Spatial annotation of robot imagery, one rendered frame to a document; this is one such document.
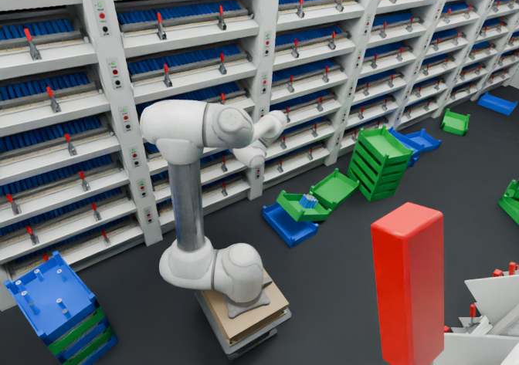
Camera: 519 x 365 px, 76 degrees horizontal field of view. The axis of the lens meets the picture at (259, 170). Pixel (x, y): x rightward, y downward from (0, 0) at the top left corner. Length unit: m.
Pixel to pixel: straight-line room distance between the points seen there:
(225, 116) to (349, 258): 1.35
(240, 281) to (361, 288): 0.85
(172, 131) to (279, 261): 1.18
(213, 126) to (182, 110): 0.10
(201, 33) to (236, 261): 0.92
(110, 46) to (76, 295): 0.96
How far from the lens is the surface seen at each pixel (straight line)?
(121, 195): 1.82
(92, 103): 1.46
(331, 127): 2.41
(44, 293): 1.64
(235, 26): 1.59
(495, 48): 4.07
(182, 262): 1.28
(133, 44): 1.41
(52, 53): 1.38
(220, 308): 1.47
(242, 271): 1.26
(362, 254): 2.09
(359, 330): 1.84
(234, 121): 0.90
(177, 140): 0.97
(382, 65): 2.49
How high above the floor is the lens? 1.59
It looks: 40 degrees down
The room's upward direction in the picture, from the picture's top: 4 degrees clockwise
